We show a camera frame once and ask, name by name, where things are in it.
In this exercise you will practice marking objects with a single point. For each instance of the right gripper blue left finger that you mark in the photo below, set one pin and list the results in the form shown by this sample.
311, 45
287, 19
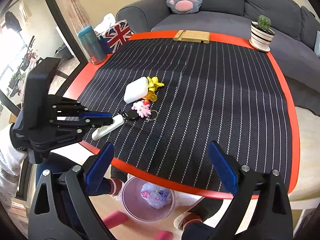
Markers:
95, 168

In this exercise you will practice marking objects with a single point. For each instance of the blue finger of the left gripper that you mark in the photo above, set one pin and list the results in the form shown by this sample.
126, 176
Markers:
87, 124
94, 115

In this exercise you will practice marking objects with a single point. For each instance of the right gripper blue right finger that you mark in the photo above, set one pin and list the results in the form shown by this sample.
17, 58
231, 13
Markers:
225, 167

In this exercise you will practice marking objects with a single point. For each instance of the white plastic tube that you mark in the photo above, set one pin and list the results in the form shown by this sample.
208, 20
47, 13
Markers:
118, 121

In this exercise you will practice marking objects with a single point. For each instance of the black key fob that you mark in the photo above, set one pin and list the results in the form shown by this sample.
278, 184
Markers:
130, 115

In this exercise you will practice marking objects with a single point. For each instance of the pink hello kitty charm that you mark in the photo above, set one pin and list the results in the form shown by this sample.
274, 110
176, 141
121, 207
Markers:
142, 108

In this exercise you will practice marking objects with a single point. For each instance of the white square box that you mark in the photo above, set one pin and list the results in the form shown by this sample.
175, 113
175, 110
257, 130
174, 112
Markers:
136, 90

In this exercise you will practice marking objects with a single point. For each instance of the orange translucent keychain charm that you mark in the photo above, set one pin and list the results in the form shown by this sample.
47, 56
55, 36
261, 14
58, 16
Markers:
151, 96

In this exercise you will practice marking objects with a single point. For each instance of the yellow toy figure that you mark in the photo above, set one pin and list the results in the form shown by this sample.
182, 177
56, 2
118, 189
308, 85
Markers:
154, 84

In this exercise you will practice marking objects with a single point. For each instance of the pink translucent trash bin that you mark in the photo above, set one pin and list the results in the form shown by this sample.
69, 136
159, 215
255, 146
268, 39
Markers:
137, 207

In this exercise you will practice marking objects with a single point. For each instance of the plastic bag of trash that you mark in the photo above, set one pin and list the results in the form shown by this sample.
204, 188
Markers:
155, 195

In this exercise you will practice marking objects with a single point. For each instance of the left black slipper foot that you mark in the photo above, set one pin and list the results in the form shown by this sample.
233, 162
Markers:
117, 180

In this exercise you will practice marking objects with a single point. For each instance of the black slipper foot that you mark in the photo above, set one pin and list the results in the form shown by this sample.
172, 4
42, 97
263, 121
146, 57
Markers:
202, 210
117, 180

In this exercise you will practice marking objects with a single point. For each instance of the right black slipper foot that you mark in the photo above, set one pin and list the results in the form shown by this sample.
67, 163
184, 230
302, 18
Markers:
202, 210

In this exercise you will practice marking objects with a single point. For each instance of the pink stool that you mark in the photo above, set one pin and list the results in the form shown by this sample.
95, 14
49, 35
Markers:
133, 230

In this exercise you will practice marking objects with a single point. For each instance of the teal thermos bottle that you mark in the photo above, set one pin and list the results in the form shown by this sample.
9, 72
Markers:
91, 44

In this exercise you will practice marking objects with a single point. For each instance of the union jack tissue box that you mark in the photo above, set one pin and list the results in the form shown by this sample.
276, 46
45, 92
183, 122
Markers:
116, 36

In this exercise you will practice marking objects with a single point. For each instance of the dark pinstriped table mat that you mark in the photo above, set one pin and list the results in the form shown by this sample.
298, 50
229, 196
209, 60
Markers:
197, 104

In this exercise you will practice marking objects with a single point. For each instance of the beige curtain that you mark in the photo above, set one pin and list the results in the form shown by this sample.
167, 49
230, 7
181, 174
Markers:
77, 14

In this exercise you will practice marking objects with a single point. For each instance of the wooden phone stand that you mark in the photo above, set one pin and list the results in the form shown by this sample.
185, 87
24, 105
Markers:
192, 36

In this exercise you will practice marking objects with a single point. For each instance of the potted cactus striped pot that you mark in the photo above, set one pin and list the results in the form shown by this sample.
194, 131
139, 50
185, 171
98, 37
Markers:
261, 34

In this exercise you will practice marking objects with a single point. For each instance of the cat paw cushion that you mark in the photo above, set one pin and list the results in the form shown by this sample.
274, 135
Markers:
184, 6

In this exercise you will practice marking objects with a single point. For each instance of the light blue cushion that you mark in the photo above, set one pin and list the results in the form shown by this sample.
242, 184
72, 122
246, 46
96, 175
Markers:
317, 44

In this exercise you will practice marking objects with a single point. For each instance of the grey fabric sofa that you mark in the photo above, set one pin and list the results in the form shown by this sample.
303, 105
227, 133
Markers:
293, 46

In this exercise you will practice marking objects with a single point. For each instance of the black door frame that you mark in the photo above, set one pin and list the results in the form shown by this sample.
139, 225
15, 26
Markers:
32, 30

